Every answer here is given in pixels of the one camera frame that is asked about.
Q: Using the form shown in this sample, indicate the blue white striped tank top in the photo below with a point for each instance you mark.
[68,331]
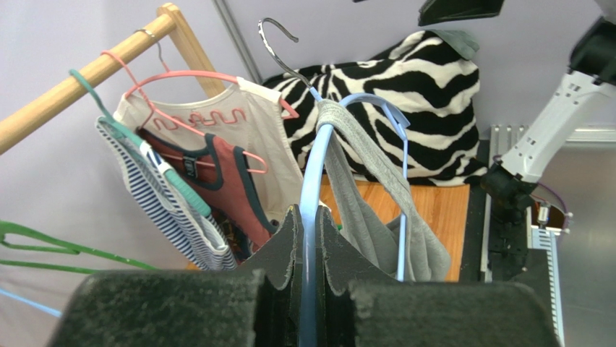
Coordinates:
[200,240]

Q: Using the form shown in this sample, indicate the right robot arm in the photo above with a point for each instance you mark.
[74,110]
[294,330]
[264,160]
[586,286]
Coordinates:
[586,87]

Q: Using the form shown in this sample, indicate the zebra print blanket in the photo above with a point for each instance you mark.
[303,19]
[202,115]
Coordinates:
[431,77]

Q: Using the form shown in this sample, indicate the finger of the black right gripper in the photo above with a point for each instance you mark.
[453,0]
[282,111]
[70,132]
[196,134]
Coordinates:
[437,11]

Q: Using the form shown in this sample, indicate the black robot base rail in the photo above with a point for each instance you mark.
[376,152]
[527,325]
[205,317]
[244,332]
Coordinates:
[563,245]

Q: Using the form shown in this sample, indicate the grey tank top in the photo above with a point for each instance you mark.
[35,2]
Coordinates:
[426,258]

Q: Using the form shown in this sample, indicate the pink plastic hanger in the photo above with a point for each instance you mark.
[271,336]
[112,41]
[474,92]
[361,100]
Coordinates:
[184,86]

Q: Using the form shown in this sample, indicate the green plastic hanger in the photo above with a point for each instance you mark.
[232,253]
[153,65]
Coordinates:
[57,246]

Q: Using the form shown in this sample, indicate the light blue plastic hanger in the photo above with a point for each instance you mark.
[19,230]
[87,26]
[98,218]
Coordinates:
[310,191]

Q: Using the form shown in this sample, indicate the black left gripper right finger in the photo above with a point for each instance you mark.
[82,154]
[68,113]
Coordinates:
[360,305]

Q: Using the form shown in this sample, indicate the wooden clothes rack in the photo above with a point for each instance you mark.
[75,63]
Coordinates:
[169,22]

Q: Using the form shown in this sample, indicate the teal plastic hanger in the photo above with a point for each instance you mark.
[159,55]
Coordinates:
[147,176]

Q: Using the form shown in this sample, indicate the maroon tank top dark trim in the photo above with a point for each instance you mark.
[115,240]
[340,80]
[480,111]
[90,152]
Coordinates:
[219,175]

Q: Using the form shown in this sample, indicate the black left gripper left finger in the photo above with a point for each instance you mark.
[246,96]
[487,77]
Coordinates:
[253,305]

